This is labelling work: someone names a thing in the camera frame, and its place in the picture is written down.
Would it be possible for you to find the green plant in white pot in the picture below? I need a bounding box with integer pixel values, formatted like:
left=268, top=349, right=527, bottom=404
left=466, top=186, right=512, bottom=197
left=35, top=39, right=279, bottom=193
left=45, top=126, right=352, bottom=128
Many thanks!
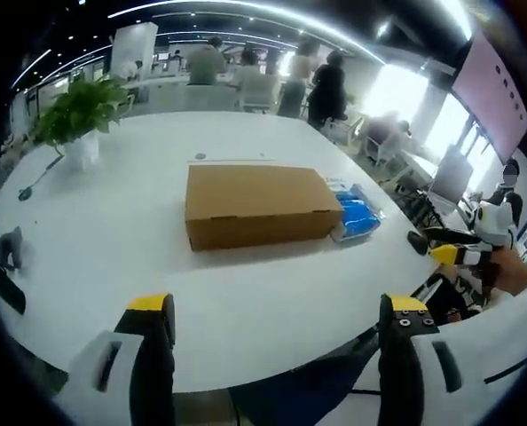
left=32, top=77, right=131, bottom=172

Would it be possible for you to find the black armrest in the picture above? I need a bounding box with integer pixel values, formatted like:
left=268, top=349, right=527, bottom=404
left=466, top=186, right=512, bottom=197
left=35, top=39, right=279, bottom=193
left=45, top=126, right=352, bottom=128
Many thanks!
left=0, top=255, right=28, bottom=316

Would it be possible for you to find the brown cardboard shoe box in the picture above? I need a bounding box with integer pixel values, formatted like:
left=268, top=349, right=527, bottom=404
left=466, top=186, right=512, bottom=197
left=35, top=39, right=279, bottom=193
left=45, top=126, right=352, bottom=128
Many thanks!
left=184, top=163, right=345, bottom=253

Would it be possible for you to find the cluster of office chairs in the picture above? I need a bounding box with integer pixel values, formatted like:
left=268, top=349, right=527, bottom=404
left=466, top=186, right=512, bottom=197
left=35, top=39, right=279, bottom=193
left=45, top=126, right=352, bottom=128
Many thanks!
left=329, top=113, right=406, bottom=168

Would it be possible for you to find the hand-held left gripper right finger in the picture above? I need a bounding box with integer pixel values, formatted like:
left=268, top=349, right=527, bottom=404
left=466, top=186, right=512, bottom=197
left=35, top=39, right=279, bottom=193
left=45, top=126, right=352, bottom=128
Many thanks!
left=378, top=291, right=491, bottom=426

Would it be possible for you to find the grey curved object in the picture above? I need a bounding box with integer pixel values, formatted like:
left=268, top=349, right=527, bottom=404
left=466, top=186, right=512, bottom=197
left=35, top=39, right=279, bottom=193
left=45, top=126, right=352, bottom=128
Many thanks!
left=0, top=225, right=25, bottom=271

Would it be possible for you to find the large wall screen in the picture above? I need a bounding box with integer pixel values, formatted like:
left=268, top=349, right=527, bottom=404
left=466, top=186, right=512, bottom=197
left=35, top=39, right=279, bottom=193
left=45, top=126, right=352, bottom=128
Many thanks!
left=450, top=30, right=527, bottom=163

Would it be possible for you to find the table cable slot cover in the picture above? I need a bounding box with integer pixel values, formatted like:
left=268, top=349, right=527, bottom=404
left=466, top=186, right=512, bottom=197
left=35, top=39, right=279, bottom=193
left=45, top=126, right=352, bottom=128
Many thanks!
left=186, top=156, right=277, bottom=162

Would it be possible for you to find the ceiling light strip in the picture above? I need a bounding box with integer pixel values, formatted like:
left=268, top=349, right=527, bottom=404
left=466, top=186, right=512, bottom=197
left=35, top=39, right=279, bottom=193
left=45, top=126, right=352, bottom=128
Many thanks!
left=107, top=1, right=387, bottom=63

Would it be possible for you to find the computer monitor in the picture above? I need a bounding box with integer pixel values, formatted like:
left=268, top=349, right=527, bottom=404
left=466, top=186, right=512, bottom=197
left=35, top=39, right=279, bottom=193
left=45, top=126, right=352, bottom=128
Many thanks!
left=427, top=153, right=472, bottom=209

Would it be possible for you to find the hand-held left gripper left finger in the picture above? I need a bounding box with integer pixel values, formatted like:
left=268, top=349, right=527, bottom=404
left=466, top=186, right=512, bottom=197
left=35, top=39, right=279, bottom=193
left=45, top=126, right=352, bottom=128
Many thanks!
left=54, top=291, right=177, bottom=426

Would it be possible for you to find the mesh-backed white chair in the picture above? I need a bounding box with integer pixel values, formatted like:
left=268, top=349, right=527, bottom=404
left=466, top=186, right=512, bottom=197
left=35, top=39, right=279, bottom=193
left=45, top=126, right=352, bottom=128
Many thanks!
left=240, top=75, right=279, bottom=113

